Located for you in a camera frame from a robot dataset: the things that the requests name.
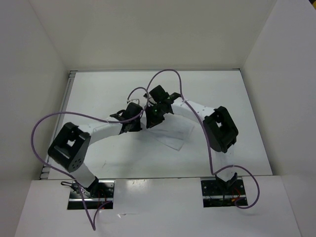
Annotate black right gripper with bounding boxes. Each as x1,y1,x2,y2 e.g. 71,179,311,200
145,102,165,128

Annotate white skirt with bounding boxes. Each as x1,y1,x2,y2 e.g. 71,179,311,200
140,114,195,151

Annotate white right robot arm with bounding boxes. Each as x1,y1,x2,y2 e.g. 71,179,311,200
144,85,238,194

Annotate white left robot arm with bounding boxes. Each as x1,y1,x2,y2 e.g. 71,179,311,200
47,102,143,198

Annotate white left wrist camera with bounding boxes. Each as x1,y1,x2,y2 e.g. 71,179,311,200
126,99,140,105

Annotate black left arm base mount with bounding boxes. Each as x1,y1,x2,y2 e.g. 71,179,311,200
61,180,115,210

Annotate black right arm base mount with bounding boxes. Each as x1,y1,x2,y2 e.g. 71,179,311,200
200,177,248,208

